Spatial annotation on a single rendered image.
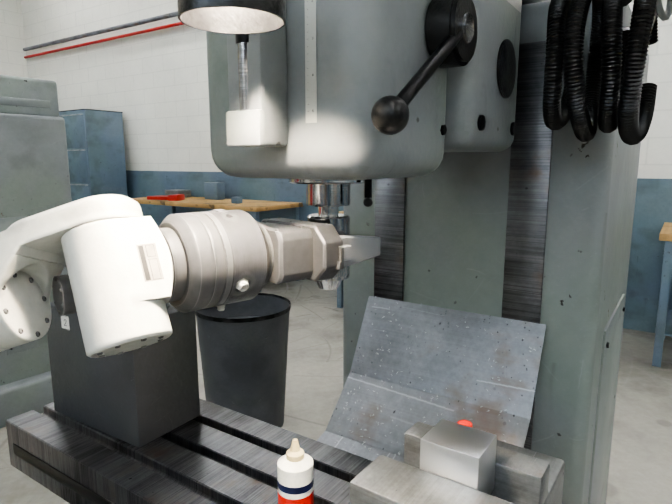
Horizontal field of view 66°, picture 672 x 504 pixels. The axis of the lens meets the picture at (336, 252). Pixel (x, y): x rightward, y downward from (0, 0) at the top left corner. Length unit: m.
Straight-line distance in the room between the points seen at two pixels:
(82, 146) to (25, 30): 3.25
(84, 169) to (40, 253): 7.33
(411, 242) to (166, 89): 6.72
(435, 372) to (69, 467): 0.57
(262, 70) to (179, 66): 6.88
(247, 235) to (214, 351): 2.07
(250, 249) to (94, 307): 0.13
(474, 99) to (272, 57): 0.25
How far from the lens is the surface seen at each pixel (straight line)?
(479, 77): 0.63
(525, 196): 0.86
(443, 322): 0.93
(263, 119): 0.46
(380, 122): 0.41
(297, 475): 0.61
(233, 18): 0.43
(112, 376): 0.85
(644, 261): 4.72
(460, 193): 0.90
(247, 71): 0.47
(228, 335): 2.45
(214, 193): 6.36
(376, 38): 0.47
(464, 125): 0.61
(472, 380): 0.90
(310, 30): 0.48
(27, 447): 0.99
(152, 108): 7.74
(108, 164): 7.88
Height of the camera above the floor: 1.33
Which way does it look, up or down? 10 degrees down
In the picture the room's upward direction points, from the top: straight up
